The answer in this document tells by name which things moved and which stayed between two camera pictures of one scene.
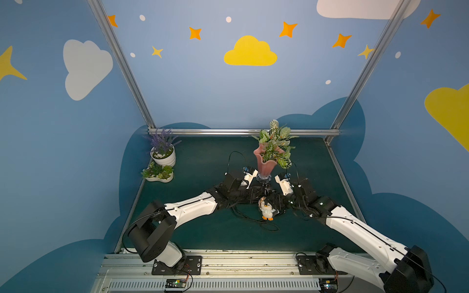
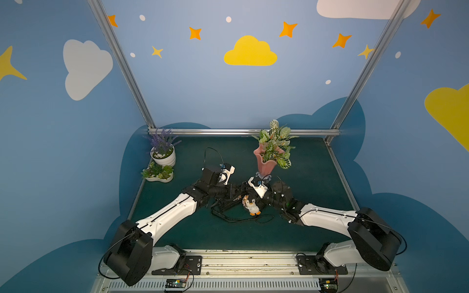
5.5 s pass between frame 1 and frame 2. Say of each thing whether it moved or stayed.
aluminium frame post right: stayed
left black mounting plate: stayed
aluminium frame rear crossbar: stayed
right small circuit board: stayed
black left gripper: moved
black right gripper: moved
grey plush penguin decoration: moved
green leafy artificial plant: stayed
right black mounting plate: stayed
